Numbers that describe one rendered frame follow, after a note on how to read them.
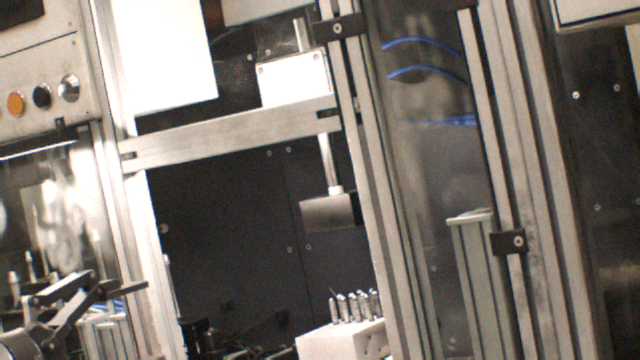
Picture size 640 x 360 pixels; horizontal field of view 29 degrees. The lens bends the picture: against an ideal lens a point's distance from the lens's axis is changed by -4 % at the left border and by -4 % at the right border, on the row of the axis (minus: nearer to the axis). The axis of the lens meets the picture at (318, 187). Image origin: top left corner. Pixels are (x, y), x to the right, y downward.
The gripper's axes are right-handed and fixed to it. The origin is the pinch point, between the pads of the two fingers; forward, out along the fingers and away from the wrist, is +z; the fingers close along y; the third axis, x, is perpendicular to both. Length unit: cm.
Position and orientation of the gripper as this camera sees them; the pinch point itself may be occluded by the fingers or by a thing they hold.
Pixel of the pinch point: (133, 327)
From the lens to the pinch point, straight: 142.5
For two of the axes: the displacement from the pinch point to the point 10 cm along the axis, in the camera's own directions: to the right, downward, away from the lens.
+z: 5.8, -1.6, 7.9
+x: -7.9, 1.3, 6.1
